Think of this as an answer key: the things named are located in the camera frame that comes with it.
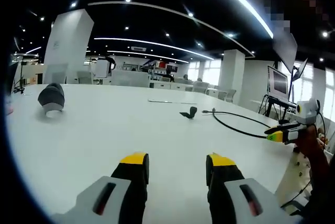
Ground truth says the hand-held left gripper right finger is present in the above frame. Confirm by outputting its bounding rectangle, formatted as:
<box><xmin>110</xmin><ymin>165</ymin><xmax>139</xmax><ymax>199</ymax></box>
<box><xmin>205</xmin><ymin>152</ymin><xmax>304</xmax><ymax>224</ymax></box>

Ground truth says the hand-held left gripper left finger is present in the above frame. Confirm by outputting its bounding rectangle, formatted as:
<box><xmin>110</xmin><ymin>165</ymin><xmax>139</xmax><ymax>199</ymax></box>
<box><xmin>52</xmin><ymin>152</ymin><xmax>150</xmax><ymax>224</ymax></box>

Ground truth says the black charging cable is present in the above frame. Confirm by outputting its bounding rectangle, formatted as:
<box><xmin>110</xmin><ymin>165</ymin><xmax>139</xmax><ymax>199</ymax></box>
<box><xmin>202</xmin><ymin>107</ymin><xmax>273</xmax><ymax>139</ymax></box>

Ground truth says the black Velcro strap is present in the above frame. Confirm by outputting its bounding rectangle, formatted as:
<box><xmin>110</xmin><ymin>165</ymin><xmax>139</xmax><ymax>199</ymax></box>
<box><xmin>179</xmin><ymin>106</ymin><xmax>198</xmax><ymax>120</ymax></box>

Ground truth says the white desk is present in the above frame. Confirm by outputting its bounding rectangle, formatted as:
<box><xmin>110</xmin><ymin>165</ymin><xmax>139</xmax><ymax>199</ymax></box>
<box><xmin>5</xmin><ymin>83</ymin><xmax>311</xmax><ymax>218</ymax></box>

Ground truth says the white desk partition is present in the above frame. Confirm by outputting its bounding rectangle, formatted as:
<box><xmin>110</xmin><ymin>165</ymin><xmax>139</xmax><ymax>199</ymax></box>
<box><xmin>110</xmin><ymin>70</ymin><xmax>150</xmax><ymax>88</ymax></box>

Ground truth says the black folding stand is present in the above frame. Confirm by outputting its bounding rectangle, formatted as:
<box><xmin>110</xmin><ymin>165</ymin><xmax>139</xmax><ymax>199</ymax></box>
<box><xmin>258</xmin><ymin>94</ymin><xmax>296</xmax><ymax>122</ymax></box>

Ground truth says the beige buttoned garment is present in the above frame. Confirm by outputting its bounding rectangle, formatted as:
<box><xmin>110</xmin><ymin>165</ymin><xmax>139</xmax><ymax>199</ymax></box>
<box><xmin>274</xmin><ymin>152</ymin><xmax>314</xmax><ymax>210</ymax></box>

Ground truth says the open laptop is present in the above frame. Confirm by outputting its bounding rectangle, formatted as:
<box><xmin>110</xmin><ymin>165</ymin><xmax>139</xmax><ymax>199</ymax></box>
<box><xmin>266</xmin><ymin>65</ymin><xmax>296</xmax><ymax>106</ymax></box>

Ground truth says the black reflector panel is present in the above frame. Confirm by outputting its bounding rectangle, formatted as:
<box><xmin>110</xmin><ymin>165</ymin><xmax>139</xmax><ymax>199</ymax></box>
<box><xmin>291</xmin><ymin>58</ymin><xmax>309</xmax><ymax>82</ymax></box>

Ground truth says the white office chair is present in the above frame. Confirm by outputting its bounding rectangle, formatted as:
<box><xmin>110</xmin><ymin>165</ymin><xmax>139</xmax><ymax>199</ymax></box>
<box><xmin>224</xmin><ymin>88</ymin><xmax>237</xmax><ymax>104</ymax></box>

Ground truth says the studio light panel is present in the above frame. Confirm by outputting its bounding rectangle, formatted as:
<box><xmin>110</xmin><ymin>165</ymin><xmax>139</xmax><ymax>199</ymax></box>
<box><xmin>272</xmin><ymin>28</ymin><xmax>298</xmax><ymax>73</ymax></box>

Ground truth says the narrow white pillar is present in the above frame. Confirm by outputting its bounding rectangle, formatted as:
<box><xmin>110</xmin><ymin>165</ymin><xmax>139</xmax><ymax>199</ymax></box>
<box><xmin>218</xmin><ymin>49</ymin><xmax>246</xmax><ymax>105</ymax></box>

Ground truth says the thin white strip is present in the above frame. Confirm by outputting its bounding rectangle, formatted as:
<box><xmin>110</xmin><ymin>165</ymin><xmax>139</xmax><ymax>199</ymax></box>
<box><xmin>148</xmin><ymin>99</ymin><xmax>197</xmax><ymax>105</ymax></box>

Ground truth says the dark grey rolled cloth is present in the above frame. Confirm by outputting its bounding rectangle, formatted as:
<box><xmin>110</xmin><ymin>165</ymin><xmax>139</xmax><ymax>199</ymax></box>
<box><xmin>37</xmin><ymin>82</ymin><xmax>65</xmax><ymax>116</ymax></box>

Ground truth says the black tripod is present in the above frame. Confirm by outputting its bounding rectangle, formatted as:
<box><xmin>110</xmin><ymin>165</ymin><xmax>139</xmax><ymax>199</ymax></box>
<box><xmin>12</xmin><ymin>52</ymin><xmax>40</xmax><ymax>95</ymax></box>

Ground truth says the wide white pillar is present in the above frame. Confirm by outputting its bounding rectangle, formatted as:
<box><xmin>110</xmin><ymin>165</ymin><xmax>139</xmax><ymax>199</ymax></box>
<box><xmin>43</xmin><ymin>8</ymin><xmax>95</xmax><ymax>85</ymax></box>

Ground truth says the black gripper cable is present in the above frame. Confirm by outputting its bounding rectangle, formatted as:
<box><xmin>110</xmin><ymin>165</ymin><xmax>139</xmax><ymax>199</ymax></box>
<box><xmin>317</xmin><ymin>110</ymin><xmax>328</xmax><ymax>149</ymax></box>

